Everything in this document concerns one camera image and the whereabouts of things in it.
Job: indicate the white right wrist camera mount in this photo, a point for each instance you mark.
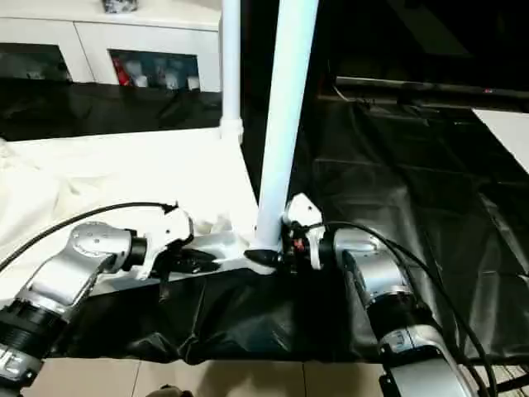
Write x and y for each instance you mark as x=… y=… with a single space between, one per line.
x=303 y=211

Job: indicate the white plastic table top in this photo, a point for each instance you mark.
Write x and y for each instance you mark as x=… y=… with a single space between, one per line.
x=103 y=165

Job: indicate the white glass-door cabinet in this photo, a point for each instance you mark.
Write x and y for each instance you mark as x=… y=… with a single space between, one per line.
x=91 y=37

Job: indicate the white plastic table leg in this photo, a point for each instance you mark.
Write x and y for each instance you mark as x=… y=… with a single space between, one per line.
x=289 y=103
x=230 y=62

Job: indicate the red item in cabinet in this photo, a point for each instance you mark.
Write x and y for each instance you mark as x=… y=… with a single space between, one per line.
x=120 y=74

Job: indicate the black rod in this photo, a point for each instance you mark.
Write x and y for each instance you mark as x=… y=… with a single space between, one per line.
x=413 y=85

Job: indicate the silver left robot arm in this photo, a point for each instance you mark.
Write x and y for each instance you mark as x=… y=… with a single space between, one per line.
x=74 y=264

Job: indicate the white board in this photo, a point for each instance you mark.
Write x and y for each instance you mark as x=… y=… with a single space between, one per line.
x=512 y=132

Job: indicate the black table mat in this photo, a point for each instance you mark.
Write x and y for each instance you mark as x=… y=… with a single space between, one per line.
x=413 y=248

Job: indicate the white jar in cabinet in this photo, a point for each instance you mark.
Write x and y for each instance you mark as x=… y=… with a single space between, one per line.
x=192 y=82

